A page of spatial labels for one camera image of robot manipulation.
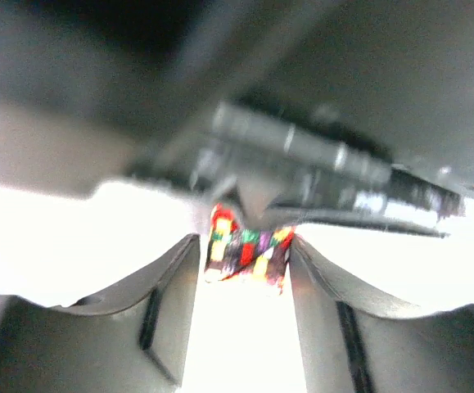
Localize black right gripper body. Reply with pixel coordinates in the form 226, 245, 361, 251
125, 102, 465, 237

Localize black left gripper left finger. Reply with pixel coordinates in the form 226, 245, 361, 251
0, 234, 201, 392

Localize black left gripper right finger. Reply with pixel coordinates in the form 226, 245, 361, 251
289, 237, 474, 392

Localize red multicolour checked tie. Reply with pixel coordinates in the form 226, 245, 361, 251
204, 204, 295, 296

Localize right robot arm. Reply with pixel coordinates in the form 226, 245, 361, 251
0, 1, 474, 236

